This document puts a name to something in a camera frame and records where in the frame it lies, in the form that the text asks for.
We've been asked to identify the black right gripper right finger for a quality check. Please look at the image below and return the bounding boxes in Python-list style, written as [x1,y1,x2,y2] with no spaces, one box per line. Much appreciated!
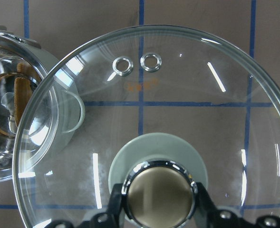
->
[193,182,240,228]

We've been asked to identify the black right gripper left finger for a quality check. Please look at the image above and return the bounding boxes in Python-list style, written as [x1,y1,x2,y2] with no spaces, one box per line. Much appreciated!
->
[79,183,125,228]

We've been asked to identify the glass pot lid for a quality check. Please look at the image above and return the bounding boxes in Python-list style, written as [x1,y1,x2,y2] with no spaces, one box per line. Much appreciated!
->
[13,26,280,228]

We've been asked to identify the pale green electric pot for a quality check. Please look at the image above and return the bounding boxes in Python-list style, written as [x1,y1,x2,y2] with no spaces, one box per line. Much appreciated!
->
[0,25,85,182]

